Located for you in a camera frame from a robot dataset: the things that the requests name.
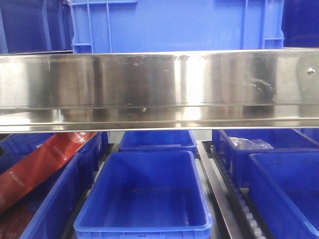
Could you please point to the red packaging bag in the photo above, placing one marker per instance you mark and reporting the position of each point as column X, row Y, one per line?
column 38, row 166

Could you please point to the dark blue crate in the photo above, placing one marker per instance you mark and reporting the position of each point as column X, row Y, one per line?
column 35, row 26
column 301, row 23

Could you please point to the blue bin left rear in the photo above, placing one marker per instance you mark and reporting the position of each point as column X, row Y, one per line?
column 23, row 144

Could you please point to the blue bin right rear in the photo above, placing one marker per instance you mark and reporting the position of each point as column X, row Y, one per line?
column 237, row 160

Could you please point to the large blue crate upper shelf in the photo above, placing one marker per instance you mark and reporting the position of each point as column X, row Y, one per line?
column 123, row 26

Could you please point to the blue bin centre rear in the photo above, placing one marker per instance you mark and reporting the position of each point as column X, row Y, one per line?
column 162, row 140

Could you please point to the stainless steel shelf beam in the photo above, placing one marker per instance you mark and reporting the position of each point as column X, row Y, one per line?
column 277, row 88

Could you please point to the steel roller track rail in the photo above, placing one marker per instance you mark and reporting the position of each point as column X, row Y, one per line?
column 234, row 215

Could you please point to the blue bin left front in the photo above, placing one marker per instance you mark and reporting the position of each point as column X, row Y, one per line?
column 44, row 212

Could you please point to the blue bin centre front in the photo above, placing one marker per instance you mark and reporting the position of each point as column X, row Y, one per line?
column 146, row 195

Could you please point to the clear plastic bag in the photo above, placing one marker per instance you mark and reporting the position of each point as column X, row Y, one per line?
column 249, row 144

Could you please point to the dark blue crate upper left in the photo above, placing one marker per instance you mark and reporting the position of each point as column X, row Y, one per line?
column 35, row 26

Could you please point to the dark blue crate upper right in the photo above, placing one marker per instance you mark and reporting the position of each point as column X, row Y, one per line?
column 301, row 23

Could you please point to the blue bin right front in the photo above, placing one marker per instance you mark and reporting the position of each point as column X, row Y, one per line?
column 285, row 190

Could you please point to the blue bin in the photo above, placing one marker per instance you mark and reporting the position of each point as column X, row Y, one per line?
column 146, row 195
column 237, row 160
column 285, row 190
column 162, row 140
column 44, row 212
column 23, row 144

